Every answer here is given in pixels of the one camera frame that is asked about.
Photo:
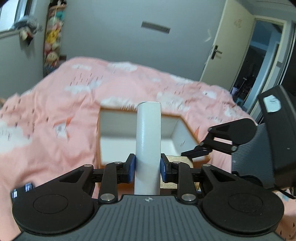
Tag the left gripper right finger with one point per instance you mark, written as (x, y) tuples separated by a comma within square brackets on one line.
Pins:
[(183, 176)]

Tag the smartphone screen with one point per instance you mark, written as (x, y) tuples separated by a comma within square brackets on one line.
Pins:
[(20, 191)]

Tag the black door handle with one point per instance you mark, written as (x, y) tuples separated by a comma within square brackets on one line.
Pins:
[(215, 51)]

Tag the grey plush on windowsill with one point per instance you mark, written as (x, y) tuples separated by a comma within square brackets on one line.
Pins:
[(28, 27)]

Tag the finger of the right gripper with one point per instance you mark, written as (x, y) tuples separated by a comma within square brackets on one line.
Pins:
[(224, 138)]

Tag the cream bedroom door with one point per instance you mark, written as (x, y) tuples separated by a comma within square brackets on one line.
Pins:
[(233, 37)]

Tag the white cylindrical bottle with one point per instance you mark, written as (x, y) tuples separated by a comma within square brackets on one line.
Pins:
[(148, 149)]

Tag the orange cardboard box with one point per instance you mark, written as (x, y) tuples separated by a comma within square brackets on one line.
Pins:
[(123, 132)]

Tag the plush toy hanging column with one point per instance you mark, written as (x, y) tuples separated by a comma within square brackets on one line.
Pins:
[(52, 37)]

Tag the window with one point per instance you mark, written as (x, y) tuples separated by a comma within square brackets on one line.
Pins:
[(12, 11)]

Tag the pink cloud-print duvet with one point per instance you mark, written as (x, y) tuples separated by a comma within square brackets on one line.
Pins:
[(52, 128)]

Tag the grey wall strip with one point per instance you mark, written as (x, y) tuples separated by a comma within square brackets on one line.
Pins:
[(155, 27)]

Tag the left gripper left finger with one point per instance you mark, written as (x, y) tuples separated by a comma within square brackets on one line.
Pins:
[(110, 176)]

